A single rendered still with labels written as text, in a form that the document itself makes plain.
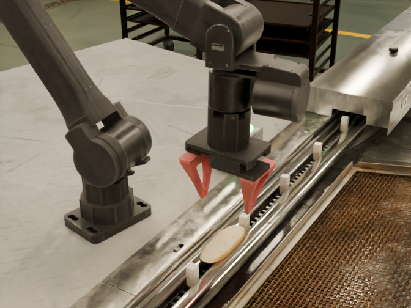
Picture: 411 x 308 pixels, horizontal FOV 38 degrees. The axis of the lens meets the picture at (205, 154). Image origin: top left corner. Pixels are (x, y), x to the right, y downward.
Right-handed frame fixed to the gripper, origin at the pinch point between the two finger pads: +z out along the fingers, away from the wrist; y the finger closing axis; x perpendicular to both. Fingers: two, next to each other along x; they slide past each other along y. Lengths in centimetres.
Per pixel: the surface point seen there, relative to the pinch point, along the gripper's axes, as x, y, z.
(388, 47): 79, -1, -1
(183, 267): -9.6, -0.9, 6.1
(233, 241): -1.9, 2.6, 5.1
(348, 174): 19.3, 11.3, 1.6
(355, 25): 421, -119, 92
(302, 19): 233, -88, 40
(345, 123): 44.6, 1.9, 4.9
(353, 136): 38.9, 5.4, 4.5
